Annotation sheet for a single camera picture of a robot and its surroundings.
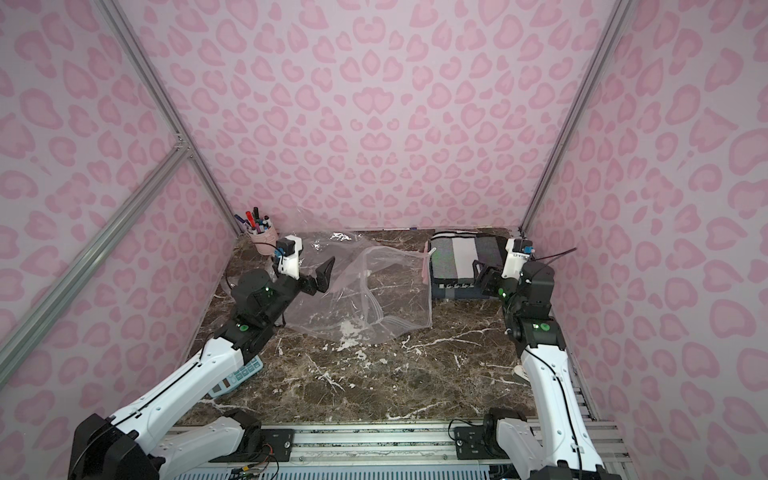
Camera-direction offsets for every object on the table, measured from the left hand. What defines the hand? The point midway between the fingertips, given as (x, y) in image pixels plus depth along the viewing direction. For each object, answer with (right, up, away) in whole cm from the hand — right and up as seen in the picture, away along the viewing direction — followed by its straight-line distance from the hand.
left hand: (317, 251), depth 74 cm
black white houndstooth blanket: (+41, +7, +30) cm, 51 cm away
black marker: (-30, +13, +32) cm, 46 cm away
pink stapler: (+54, -33, +9) cm, 64 cm away
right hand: (+41, -3, +1) cm, 41 cm away
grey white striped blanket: (+39, -2, +24) cm, 45 cm away
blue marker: (-34, +12, +29) cm, 46 cm away
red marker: (-30, +11, +29) cm, 44 cm away
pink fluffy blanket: (+30, -6, +32) cm, 45 cm away
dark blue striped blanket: (+39, -12, +24) cm, 47 cm away
